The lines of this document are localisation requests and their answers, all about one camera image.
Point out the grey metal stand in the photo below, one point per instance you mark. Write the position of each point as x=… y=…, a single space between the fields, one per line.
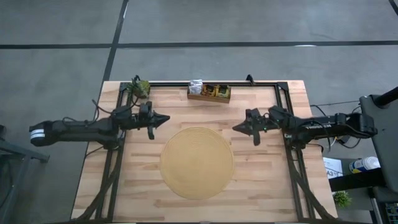
x=21 y=152

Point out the small green potted plant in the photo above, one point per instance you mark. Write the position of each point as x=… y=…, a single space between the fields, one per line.
x=342 y=199

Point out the dark grey cart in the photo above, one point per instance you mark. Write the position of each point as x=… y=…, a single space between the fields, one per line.
x=387 y=146

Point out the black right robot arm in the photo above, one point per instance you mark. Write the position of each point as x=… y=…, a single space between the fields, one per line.
x=323 y=126

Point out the round woven straw placemat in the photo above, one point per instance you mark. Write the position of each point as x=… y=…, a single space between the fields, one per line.
x=196 y=161

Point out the black pole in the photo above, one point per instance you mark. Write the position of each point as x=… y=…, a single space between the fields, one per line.
x=387 y=98

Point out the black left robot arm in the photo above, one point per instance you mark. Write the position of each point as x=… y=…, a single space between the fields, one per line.
x=77 y=130

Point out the red peach tea packet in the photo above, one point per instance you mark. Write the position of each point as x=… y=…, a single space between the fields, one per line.
x=209 y=90

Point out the black shelf board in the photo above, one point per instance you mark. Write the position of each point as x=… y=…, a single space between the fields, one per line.
x=357 y=182

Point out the black table clamp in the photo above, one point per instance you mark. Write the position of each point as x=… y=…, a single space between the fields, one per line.
x=136 y=77
x=249 y=79

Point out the wooden three-compartment organiser box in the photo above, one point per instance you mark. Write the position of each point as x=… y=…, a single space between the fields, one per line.
x=208 y=99

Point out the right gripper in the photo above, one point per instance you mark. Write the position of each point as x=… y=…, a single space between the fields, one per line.
x=256 y=124

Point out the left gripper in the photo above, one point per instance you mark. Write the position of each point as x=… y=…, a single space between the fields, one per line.
x=146 y=119

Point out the white plastic bottle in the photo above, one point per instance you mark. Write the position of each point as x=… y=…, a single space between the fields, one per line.
x=363 y=164

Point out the small potted succulent plant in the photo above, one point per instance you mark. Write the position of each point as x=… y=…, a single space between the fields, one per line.
x=140 y=88

